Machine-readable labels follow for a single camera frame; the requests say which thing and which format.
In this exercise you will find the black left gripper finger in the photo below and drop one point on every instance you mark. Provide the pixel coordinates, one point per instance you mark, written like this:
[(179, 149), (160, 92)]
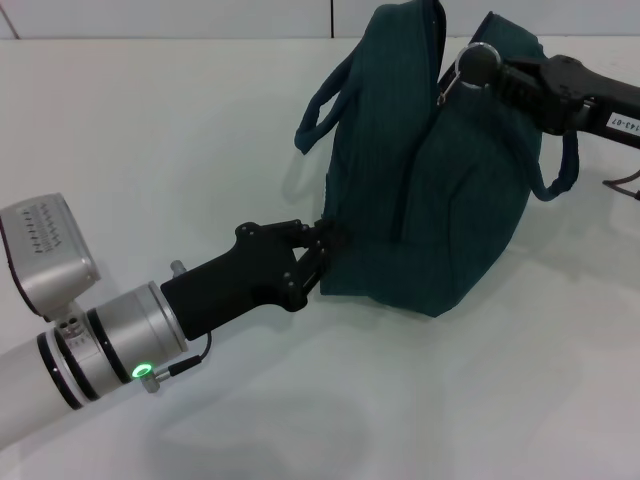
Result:
[(295, 231), (317, 265)]

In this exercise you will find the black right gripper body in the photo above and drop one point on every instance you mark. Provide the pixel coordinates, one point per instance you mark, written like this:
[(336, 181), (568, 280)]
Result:
[(585, 100)]

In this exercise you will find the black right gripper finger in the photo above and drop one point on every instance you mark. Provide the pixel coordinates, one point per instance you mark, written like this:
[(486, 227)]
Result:
[(520, 97), (500, 67)]

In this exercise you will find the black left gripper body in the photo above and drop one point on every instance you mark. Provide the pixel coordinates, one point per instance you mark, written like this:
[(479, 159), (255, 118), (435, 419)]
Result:
[(235, 285)]

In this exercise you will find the dark teal fabric lunch bag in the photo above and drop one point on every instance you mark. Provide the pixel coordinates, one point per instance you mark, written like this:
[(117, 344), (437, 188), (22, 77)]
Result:
[(425, 200)]

